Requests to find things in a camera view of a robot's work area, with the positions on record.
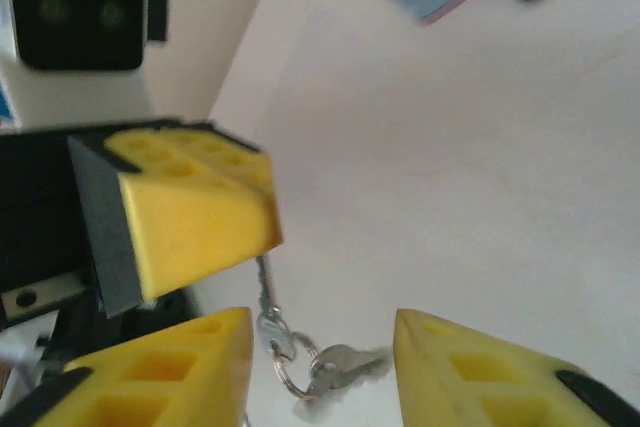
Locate silver keys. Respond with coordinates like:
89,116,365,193
253,252,394,416

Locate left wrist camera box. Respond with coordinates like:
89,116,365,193
0,0,170,131

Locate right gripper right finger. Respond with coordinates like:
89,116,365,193
393,307,640,427

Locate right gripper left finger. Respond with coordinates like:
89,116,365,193
0,306,254,427

